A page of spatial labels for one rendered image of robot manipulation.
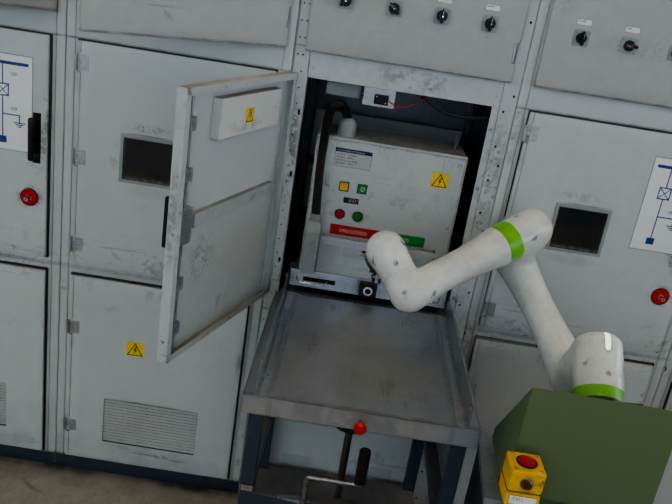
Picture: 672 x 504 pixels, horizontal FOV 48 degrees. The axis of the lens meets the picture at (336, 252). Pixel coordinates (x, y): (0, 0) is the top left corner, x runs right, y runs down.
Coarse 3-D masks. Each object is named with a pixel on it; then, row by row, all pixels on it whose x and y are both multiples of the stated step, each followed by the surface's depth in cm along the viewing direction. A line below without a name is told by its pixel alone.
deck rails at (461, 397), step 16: (288, 304) 249; (448, 304) 256; (448, 320) 251; (272, 336) 224; (448, 336) 244; (272, 352) 217; (448, 352) 233; (272, 368) 208; (448, 368) 223; (464, 368) 211; (256, 384) 193; (448, 384) 214; (464, 384) 208; (464, 400) 205; (464, 416) 200
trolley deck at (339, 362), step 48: (288, 336) 228; (336, 336) 233; (384, 336) 238; (432, 336) 243; (288, 384) 202; (336, 384) 206; (384, 384) 210; (432, 384) 214; (384, 432) 196; (432, 432) 196; (480, 432) 195
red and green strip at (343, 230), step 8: (336, 224) 254; (336, 232) 255; (344, 232) 254; (352, 232) 254; (360, 232) 254; (368, 232) 254; (376, 232) 254; (408, 240) 254; (416, 240) 254; (424, 240) 254
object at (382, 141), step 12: (336, 132) 252; (360, 132) 258; (372, 132) 261; (384, 132) 264; (384, 144) 244; (396, 144) 248; (408, 144) 251; (420, 144) 254; (432, 144) 257; (444, 144) 260; (456, 156) 244
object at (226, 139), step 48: (192, 96) 183; (240, 96) 203; (288, 96) 236; (192, 144) 192; (240, 144) 216; (192, 192) 198; (240, 192) 224; (192, 240) 205; (240, 240) 233; (192, 288) 212; (240, 288) 243; (192, 336) 220
